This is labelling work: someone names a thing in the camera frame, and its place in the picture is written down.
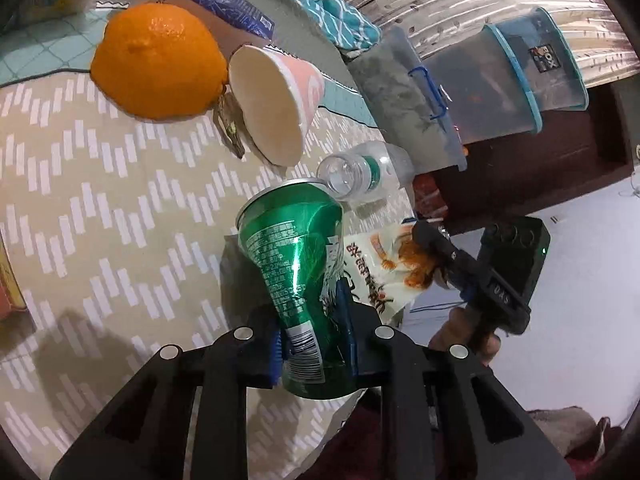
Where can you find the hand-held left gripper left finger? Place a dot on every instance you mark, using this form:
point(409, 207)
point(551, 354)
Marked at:
point(272, 355)

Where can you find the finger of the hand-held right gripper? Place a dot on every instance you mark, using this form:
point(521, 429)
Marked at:
point(440, 252)

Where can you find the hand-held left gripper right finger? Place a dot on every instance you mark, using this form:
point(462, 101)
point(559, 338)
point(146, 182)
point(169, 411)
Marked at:
point(370, 355)

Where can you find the white orange snack packet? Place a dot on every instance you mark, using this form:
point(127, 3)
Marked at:
point(380, 270)

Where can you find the crushed green drink can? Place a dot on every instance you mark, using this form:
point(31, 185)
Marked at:
point(285, 260)

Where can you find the clear plastic bottle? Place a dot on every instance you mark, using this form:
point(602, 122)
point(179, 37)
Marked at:
point(370, 170)

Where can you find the person's right hand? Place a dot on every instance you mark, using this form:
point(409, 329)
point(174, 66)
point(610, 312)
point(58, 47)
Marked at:
point(457, 327)

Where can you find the dark wooden cabinet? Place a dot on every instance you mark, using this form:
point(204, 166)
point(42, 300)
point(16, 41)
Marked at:
point(545, 175)

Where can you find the large translucent storage box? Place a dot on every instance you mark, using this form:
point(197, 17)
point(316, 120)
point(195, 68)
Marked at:
point(395, 90)

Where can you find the grey cloth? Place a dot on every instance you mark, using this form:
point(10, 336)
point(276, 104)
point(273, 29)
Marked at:
point(575, 430)

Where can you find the clear container teal rim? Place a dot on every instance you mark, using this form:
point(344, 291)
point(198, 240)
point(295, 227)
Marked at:
point(505, 80)

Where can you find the beige zigzag mat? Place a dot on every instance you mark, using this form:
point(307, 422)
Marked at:
point(110, 220)

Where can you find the pink paper cup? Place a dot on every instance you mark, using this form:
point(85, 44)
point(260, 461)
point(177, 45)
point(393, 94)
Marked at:
point(270, 105)

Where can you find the dry peel scrap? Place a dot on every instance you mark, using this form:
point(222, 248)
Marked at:
point(229, 127)

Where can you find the red yellow box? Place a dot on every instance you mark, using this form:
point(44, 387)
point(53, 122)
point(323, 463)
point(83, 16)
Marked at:
point(9, 280)

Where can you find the teal patterned cloth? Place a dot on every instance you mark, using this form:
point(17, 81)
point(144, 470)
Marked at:
point(320, 5)

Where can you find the orange fruit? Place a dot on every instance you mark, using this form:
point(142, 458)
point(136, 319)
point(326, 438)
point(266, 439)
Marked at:
point(155, 60)

